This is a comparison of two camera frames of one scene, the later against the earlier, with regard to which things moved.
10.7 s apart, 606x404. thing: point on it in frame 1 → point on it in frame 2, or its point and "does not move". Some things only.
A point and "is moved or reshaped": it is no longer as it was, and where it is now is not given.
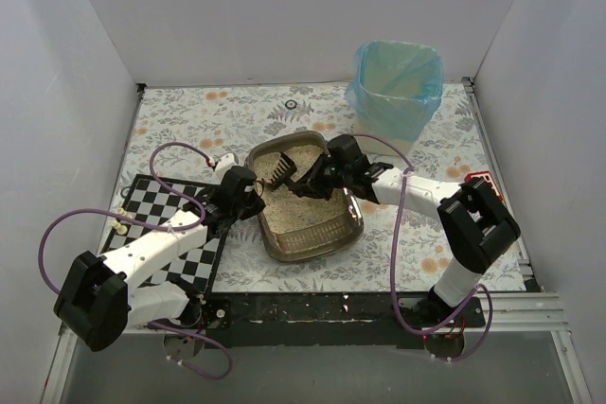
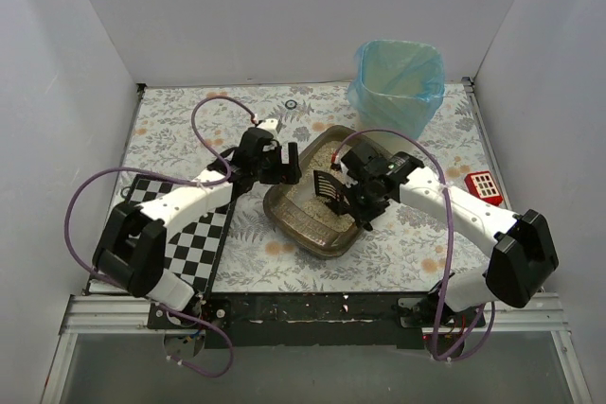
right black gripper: x=312 y=182 → x=355 y=198
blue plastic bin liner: x=395 y=88 does not move
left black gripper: x=253 y=201 → x=277 y=172
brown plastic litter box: x=299 y=227 is moved or reshaped
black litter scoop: x=285 y=169 is moved or reshaped
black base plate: x=329 y=320 does not move
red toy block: x=489 y=177 does not move
